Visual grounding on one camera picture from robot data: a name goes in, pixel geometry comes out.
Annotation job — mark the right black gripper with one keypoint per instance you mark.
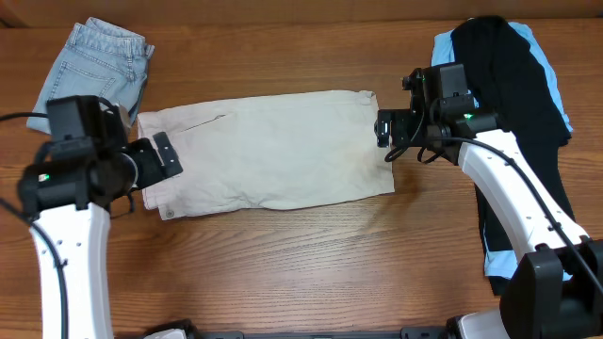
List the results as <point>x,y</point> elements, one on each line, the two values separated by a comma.
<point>403,121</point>

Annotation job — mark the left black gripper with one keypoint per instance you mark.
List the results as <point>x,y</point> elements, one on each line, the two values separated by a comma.
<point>167,154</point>

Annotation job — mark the beige khaki shorts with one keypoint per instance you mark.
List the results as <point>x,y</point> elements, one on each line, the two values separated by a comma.
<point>279,152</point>

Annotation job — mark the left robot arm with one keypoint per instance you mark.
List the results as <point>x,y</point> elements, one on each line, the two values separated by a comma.
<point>66,194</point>

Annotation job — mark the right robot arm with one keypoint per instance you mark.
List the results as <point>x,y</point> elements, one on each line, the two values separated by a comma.
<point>556,291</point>

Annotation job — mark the black garment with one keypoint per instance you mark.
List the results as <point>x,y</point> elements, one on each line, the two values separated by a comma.
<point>509,94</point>

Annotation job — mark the folded light blue jeans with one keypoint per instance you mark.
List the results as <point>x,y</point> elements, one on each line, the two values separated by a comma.
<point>100,59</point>

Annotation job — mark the light blue shirt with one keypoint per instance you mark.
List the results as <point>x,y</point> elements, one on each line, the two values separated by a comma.
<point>542,61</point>

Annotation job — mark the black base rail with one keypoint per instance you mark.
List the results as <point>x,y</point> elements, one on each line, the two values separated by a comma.
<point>184,329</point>

